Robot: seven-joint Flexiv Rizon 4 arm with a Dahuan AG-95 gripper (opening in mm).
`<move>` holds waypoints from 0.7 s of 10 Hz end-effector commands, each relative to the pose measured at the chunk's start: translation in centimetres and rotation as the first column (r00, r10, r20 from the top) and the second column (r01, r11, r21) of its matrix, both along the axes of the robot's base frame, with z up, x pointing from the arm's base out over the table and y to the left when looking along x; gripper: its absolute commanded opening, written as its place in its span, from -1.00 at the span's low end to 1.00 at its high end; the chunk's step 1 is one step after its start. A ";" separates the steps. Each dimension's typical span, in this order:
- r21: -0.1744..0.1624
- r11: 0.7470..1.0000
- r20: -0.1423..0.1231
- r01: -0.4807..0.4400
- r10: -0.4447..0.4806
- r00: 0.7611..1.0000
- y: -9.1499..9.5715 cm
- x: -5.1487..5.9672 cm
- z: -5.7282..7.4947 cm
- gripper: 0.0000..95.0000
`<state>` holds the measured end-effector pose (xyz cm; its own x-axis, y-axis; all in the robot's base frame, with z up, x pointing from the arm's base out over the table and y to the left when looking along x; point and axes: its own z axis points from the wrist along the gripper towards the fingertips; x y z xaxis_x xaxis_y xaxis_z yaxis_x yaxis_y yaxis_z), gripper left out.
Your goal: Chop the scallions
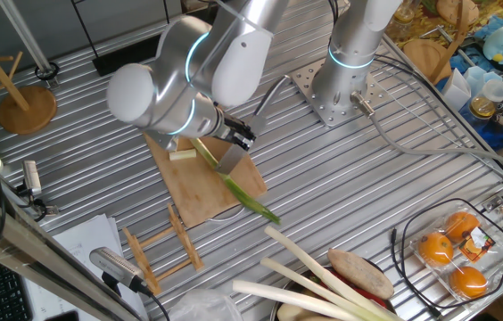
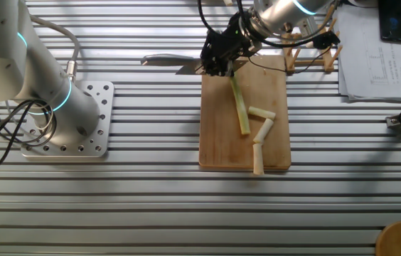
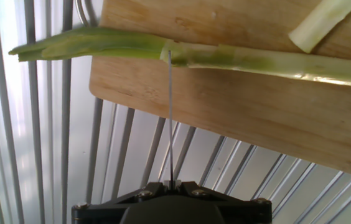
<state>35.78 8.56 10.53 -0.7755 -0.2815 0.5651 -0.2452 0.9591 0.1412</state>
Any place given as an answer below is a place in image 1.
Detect clear plastic bag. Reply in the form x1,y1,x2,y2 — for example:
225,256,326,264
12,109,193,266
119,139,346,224
168,288,244,321

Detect aluminium frame beam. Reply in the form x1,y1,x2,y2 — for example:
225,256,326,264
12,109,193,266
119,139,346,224
0,177,144,321

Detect wooden knife rack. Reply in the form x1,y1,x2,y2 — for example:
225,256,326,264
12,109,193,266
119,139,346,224
121,203,205,296

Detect silver camera with black cable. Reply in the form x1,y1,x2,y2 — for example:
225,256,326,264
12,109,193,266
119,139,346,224
89,246,171,321

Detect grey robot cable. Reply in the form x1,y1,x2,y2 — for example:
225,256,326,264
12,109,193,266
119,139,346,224
349,90,503,178

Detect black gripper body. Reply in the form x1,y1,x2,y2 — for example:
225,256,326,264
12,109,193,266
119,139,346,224
221,113,252,145

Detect metal bowl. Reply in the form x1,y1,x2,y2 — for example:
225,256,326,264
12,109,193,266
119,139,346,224
268,266,396,321

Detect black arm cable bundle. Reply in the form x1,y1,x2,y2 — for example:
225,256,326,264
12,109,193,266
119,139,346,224
329,0,342,26

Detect small silver camera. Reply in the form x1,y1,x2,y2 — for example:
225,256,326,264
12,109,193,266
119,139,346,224
21,159,44,198

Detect glass flask with yellow liquid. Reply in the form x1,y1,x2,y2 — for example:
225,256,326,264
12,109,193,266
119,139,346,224
468,78,503,120

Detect steel cleaver knife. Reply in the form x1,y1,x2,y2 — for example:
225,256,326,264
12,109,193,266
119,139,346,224
214,74,292,176

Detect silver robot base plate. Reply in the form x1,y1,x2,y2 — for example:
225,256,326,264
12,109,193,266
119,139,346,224
290,57,389,129

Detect metal camera mount clamp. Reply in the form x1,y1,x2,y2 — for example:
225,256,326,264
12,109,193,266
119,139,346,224
13,182,60,222

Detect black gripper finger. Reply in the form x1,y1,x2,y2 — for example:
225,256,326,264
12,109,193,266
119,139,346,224
232,132,254,152
235,117,259,141

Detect aluminium pole with black ring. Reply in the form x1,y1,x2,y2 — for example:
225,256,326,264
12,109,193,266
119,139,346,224
0,0,62,89

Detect black stand with thin rod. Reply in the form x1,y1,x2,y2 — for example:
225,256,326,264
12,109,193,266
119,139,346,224
70,0,172,78

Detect thin black cable loop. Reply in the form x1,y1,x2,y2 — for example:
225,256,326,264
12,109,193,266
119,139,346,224
388,197,503,320

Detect clear glass bottle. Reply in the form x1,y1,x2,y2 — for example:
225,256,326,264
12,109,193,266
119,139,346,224
386,0,418,39

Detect orange fruit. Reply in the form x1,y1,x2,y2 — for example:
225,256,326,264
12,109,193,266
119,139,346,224
444,210,481,244
416,231,455,268
448,265,489,300

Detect long scallion with green top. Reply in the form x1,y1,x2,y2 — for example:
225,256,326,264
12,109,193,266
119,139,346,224
189,136,282,226

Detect black cables at robot base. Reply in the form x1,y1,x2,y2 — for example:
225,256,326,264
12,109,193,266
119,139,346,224
373,53,503,182

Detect pale green scallion piece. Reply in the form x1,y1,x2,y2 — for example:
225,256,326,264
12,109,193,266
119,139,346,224
169,148,199,162

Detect wooden mug tree stand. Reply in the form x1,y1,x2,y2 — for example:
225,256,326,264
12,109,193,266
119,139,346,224
401,0,472,86
0,20,59,136

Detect round woven wooden item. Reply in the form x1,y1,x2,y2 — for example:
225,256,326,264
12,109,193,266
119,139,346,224
435,0,481,27

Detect wooden cutting board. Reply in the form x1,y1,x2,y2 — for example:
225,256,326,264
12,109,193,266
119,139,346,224
143,132,268,229

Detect blue cloth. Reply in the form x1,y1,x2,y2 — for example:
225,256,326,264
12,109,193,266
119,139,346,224
447,8,503,151

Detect white paper sheets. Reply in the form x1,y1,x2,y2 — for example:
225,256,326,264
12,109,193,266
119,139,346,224
23,213,150,321

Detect pale potato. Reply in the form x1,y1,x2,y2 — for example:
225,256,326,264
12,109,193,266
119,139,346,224
276,302,324,321

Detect brown sweet potato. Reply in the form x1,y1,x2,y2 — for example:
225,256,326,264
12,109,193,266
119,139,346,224
326,247,396,300

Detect orange label sticker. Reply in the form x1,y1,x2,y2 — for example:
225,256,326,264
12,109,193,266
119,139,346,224
458,226,497,264

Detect red vegetable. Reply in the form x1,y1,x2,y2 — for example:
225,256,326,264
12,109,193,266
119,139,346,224
317,266,390,309

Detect white paper box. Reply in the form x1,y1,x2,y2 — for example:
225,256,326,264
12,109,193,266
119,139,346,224
440,68,474,112

